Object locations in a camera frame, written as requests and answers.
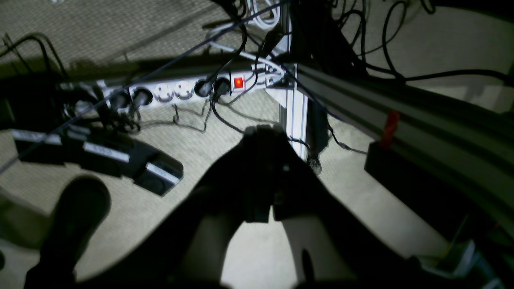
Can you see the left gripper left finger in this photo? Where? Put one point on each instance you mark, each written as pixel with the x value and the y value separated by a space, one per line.
pixel 188 248

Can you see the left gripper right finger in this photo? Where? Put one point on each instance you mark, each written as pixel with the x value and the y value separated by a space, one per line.
pixel 336 249

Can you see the black power adapter bricks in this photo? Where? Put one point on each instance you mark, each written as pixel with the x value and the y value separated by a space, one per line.
pixel 103 152

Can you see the black box with red tab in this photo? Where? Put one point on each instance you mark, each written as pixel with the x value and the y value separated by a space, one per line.
pixel 415 186

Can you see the white power strip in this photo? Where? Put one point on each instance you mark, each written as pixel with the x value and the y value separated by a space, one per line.
pixel 174 90

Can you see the aluminium frame rail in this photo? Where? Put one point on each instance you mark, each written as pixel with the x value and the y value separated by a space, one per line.
pixel 464 145

